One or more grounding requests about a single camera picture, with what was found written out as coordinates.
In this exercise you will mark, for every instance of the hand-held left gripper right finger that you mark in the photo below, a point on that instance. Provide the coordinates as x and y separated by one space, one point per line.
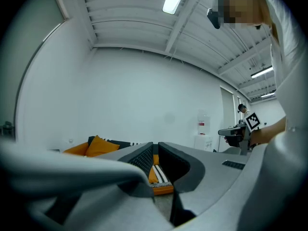
216 182

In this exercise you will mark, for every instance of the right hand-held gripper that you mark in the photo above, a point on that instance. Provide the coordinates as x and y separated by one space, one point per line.
252 121

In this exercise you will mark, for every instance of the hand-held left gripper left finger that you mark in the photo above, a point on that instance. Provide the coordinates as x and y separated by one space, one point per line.
72 172

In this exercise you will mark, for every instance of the large orange cushion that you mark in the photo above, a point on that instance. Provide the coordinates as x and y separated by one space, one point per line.
102 145

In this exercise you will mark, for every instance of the orange black white patterned sofa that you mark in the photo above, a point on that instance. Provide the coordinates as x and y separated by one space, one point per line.
120 144

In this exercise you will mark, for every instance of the person's right forearm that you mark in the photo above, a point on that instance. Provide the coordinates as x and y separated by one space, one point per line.
269 131

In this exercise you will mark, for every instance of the grey window panel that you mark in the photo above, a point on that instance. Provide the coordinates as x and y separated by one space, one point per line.
227 109

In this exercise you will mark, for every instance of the water bottle with red label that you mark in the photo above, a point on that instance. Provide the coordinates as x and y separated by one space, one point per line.
204 123

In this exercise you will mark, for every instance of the white water dispenser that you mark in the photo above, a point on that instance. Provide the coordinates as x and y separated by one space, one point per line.
203 143

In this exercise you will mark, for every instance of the person's white shirt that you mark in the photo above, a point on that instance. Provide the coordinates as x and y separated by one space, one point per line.
288 56

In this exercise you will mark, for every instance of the person's head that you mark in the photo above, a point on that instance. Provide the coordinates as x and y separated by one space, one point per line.
243 8

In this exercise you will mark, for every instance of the small white wall fitting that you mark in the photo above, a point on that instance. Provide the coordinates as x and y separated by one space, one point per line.
71 141

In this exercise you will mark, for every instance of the black head-mounted camera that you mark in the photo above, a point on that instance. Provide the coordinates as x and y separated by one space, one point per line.
214 17

